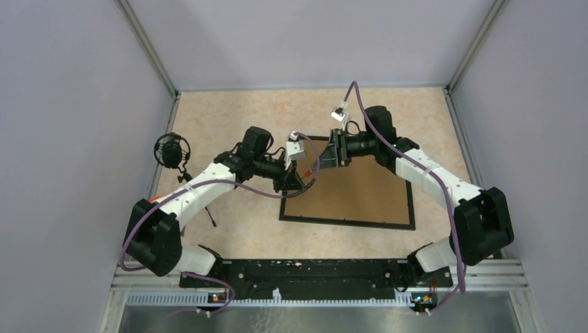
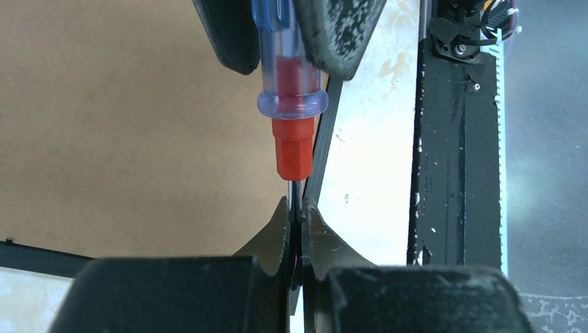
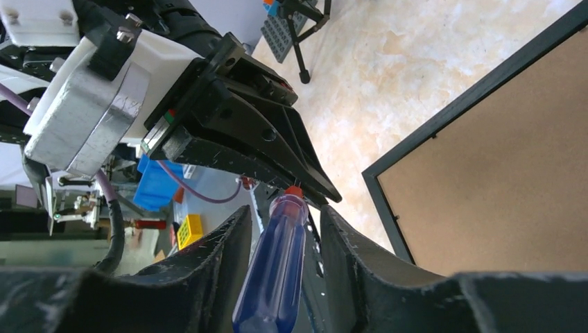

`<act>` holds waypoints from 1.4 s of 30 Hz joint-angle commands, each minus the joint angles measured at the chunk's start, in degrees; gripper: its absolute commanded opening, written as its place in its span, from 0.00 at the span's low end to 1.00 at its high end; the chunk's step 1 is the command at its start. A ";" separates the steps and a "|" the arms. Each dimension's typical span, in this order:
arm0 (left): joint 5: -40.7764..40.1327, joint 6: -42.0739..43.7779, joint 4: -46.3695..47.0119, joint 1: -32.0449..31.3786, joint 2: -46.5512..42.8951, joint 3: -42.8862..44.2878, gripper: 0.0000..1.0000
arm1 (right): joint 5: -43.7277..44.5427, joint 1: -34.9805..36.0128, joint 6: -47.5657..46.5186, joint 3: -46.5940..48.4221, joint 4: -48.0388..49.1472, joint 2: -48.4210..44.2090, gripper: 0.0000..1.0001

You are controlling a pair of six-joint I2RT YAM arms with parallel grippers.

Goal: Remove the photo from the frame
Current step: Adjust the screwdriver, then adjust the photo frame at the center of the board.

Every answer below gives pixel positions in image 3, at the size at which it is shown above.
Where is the blue red handled screwdriver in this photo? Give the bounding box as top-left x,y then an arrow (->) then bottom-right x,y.
232,186 -> 309,333

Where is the grey brick baseplate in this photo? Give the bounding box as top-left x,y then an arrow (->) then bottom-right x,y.
261,15 -> 293,63

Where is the black wooden picture frame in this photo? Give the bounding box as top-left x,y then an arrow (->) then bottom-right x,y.
363,1 -> 587,275

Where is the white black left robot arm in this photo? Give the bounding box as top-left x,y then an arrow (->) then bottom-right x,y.
1,1 -> 341,207

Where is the black microphone on stand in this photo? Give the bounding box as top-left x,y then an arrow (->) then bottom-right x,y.
275,0 -> 333,85

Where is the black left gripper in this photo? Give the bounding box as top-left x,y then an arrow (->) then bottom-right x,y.
141,33 -> 342,205

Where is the yellow perforated box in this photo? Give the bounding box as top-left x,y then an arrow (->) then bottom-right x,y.
176,214 -> 204,250

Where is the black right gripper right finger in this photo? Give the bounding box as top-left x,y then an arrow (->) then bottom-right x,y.
320,206 -> 587,332

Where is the blue storage bin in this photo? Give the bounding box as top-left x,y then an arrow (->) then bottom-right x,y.
133,155 -> 180,212

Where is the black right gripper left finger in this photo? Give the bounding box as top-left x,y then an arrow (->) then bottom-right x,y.
1,205 -> 252,332

